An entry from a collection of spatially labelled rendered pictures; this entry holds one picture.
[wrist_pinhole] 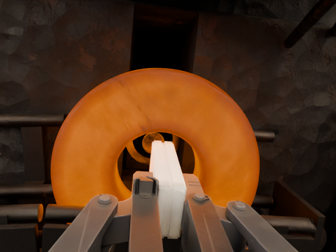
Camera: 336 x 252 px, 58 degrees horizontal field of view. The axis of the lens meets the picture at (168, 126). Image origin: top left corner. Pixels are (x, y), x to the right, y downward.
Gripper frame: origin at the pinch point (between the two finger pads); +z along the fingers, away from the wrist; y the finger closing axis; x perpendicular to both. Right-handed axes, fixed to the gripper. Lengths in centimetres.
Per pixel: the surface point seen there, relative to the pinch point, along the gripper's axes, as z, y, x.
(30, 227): 1.0, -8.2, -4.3
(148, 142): 12.7, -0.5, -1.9
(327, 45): 12.5, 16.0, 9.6
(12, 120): 10.3, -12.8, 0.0
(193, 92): 4.1, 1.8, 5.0
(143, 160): 14.4, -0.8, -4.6
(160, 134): 12.9, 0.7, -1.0
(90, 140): 3.8, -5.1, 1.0
